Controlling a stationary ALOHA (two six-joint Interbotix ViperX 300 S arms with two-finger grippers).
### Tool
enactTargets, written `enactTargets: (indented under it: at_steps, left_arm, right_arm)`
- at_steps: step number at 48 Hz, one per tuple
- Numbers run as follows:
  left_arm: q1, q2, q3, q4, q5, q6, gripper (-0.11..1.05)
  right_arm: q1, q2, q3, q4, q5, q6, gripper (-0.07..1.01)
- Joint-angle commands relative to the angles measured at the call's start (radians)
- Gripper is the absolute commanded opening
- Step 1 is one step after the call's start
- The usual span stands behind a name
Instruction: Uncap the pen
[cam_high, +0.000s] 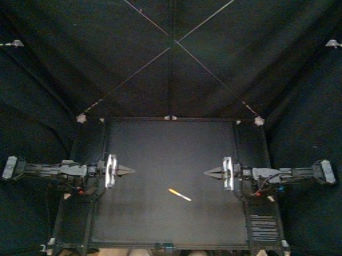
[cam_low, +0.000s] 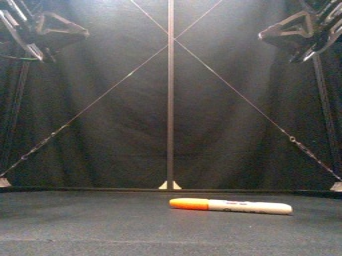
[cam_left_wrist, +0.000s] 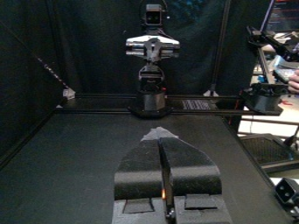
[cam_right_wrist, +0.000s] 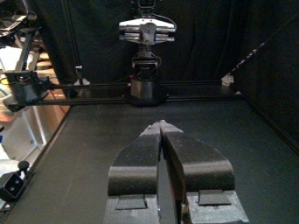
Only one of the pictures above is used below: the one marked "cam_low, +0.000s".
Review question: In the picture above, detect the grey marker pen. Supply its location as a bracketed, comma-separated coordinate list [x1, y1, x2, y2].
[168, 197, 294, 216]

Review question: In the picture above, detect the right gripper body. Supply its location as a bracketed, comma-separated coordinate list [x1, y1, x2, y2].
[287, 0, 342, 64]

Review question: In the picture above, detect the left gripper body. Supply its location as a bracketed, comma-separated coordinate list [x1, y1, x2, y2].
[0, 0, 59, 64]

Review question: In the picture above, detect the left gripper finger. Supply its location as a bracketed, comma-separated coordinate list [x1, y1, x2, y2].
[33, 11, 91, 54]

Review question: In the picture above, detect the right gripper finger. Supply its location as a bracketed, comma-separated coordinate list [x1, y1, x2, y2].
[256, 9, 320, 52]

